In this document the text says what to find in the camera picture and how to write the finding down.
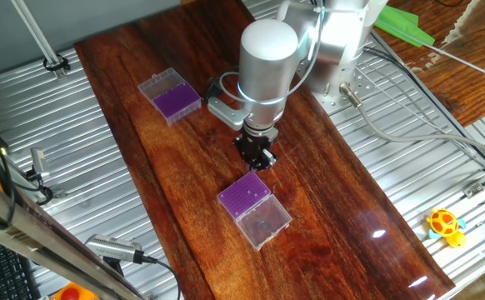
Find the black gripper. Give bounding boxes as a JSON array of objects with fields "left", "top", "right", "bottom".
[{"left": 232, "top": 132, "right": 279, "bottom": 173}]

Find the flat purple pipette tip holder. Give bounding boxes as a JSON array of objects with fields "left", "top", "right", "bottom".
[{"left": 216, "top": 169, "right": 293, "bottom": 252}]

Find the tall purple pipette tip box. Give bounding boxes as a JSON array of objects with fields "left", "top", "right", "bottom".
[{"left": 137, "top": 67, "right": 203, "bottom": 128}]

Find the yellow orange turtle toy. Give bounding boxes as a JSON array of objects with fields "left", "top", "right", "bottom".
[{"left": 425, "top": 207, "right": 468, "bottom": 249}]

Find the green plastic sheet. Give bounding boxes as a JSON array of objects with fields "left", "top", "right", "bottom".
[{"left": 373, "top": 4, "right": 436, "bottom": 48}]

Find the brown wooden side table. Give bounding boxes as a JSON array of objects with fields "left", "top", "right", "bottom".
[{"left": 371, "top": 0, "right": 485, "bottom": 128}]

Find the thin white rod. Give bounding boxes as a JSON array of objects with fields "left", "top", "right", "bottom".
[{"left": 375, "top": 20, "right": 485, "bottom": 86}]

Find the orange box with red button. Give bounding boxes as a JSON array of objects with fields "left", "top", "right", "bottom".
[{"left": 50, "top": 281, "right": 101, "bottom": 300}]

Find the silver aluminium pole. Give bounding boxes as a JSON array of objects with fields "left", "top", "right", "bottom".
[{"left": 8, "top": 0, "right": 63, "bottom": 70}]

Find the black keyboard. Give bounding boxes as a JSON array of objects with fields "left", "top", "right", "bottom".
[{"left": 0, "top": 231, "right": 43, "bottom": 300}]

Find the black round cable plug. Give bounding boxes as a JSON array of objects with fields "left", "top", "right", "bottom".
[{"left": 204, "top": 77, "right": 223, "bottom": 102}]

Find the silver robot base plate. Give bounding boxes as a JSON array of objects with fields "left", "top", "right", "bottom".
[{"left": 296, "top": 52, "right": 378, "bottom": 116}]

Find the grey hose with metal connector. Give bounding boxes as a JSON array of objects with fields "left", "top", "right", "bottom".
[{"left": 338, "top": 82, "right": 485, "bottom": 166}]

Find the black camera cable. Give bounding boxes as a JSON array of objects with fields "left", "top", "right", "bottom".
[
  {"left": 141, "top": 253, "right": 183, "bottom": 300},
  {"left": 13, "top": 168, "right": 55, "bottom": 207}
]

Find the thin grey cable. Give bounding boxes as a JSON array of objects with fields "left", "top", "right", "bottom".
[{"left": 355, "top": 67, "right": 485, "bottom": 171}]

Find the silver ribbed camera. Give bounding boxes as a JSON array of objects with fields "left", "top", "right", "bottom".
[{"left": 84, "top": 232, "right": 146, "bottom": 264}]

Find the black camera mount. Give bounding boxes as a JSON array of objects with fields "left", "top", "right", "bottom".
[{"left": 102, "top": 256, "right": 126, "bottom": 278}]

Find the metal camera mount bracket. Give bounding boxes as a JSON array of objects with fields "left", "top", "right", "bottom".
[{"left": 0, "top": 145, "right": 68, "bottom": 201}]

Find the black cable ring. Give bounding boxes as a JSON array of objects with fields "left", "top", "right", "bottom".
[{"left": 42, "top": 52, "right": 72, "bottom": 73}]

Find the steel frame beam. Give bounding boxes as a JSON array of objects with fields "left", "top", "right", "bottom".
[{"left": 0, "top": 169, "right": 148, "bottom": 300}]

